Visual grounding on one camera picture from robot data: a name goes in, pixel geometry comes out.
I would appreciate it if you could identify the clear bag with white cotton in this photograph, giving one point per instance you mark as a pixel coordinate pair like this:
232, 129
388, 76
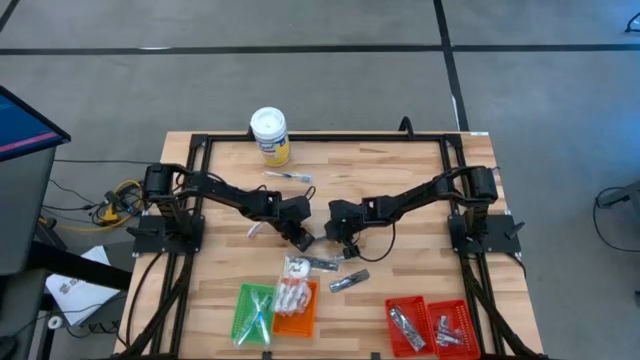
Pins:
291, 302
297, 268
280, 300
304, 295

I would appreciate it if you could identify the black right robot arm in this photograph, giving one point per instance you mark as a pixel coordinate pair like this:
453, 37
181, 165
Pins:
425, 192

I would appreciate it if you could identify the white-lidded yellow wipes canister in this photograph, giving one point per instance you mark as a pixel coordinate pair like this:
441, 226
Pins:
270, 130

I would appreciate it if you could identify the blue-screen monitor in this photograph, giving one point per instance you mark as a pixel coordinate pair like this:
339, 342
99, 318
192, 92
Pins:
25, 125

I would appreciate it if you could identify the grey cabinet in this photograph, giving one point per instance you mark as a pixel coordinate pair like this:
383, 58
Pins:
25, 210

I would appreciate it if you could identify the white paper sheet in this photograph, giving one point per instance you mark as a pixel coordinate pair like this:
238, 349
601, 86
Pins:
75, 300

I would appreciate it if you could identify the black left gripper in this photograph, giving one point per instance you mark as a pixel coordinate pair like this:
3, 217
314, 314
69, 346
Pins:
296, 229

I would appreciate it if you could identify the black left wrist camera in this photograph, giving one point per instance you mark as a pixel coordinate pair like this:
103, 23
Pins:
296, 207

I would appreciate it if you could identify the white label sticker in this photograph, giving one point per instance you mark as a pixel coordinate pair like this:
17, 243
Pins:
479, 133

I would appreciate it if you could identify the white tape roll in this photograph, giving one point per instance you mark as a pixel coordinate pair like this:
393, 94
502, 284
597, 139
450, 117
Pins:
50, 321

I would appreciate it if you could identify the blue toothbrush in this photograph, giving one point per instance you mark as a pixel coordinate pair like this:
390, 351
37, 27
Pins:
287, 176
257, 302
245, 335

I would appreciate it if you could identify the black packaged comb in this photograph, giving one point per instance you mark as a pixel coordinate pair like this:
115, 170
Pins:
321, 239
322, 264
349, 281
407, 329

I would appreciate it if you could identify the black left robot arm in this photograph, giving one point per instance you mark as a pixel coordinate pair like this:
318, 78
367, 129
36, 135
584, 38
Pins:
225, 192

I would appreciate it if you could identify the silver nail clipper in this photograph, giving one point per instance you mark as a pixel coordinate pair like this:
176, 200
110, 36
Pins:
454, 330
338, 258
450, 341
442, 324

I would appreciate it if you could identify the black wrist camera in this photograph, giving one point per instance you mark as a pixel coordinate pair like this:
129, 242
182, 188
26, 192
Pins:
351, 251
296, 207

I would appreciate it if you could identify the dark grey cart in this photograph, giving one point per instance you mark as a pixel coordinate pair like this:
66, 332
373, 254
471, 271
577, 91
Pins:
20, 310

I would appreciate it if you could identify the red plastic basket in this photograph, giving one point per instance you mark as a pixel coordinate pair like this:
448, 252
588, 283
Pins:
470, 347
422, 312

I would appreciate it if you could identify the green plastic basket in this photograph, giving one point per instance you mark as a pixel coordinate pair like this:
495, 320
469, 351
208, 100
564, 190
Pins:
242, 295

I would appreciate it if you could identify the black beam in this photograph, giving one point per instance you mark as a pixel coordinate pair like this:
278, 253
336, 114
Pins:
75, 265

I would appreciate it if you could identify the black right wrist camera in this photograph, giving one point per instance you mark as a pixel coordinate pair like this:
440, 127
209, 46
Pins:
351, 251

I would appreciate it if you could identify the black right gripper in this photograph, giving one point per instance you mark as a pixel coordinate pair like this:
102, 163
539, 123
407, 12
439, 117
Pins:
350, 214

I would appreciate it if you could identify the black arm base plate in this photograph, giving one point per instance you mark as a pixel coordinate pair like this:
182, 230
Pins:
500, 245
150, 245

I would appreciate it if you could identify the orange plastic basket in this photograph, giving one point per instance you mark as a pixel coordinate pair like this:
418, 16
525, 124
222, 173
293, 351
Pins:
300, 327

